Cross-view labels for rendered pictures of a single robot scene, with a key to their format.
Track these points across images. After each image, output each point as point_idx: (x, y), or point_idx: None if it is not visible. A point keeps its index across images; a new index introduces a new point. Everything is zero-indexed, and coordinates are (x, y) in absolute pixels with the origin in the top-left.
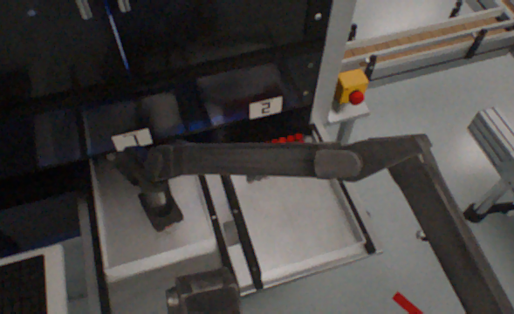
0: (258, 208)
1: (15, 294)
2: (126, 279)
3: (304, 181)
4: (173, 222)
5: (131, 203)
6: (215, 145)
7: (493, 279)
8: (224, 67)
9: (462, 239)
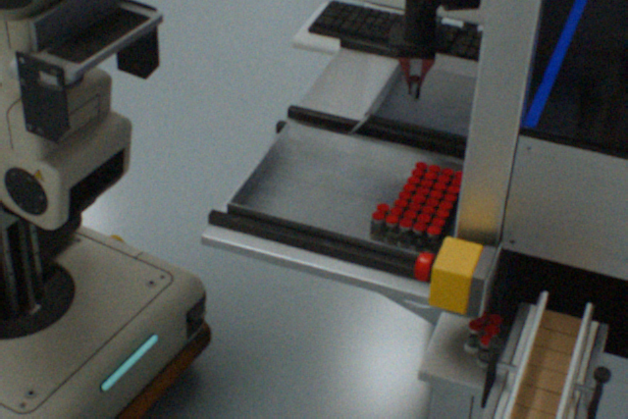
0: (372, 174)
1: (452, 39)
2: (388, 70)
3: (367, 226)
4: (390, 36)
5: None
6: None
7: None
8: None
9: None
